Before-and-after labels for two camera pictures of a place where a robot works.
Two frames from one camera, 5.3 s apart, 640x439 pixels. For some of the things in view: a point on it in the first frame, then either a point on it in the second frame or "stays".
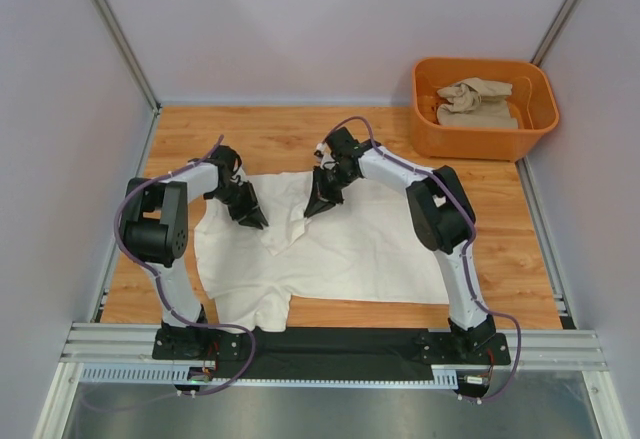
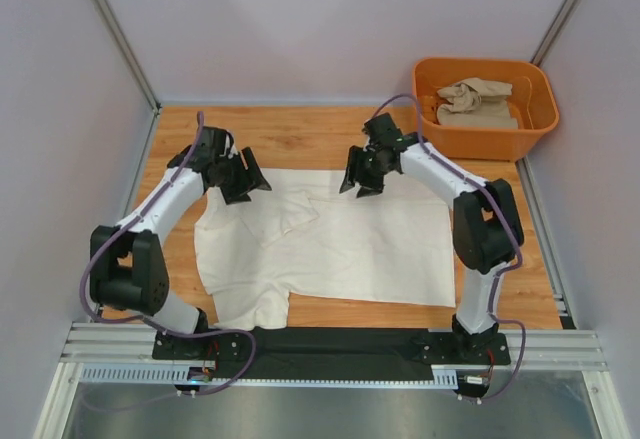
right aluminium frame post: [562, 12] stays
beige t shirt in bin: [476, 103] stays
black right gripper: [319, 189] -> [368, 187]
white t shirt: [371, 245] stays
